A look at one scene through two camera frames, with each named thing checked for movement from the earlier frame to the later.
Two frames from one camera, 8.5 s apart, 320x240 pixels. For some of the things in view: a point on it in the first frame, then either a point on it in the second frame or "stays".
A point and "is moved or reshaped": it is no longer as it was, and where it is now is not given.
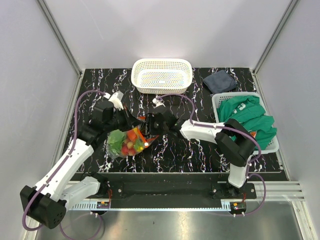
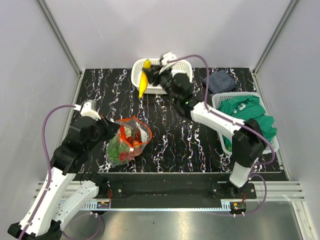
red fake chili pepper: x=132 y=135 -> x=123 y=136
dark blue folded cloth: x=220 y=82 stays
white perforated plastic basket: x=161 y=76 stays
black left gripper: x=131 y=121 -> x=111 y=127
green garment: x=247 y=110 stays
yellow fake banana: x=140 y=148 -> x=144 y=79
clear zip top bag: x=121 y=143 is moved or reshaped
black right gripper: x=147 y=128 -> x=153 y=74
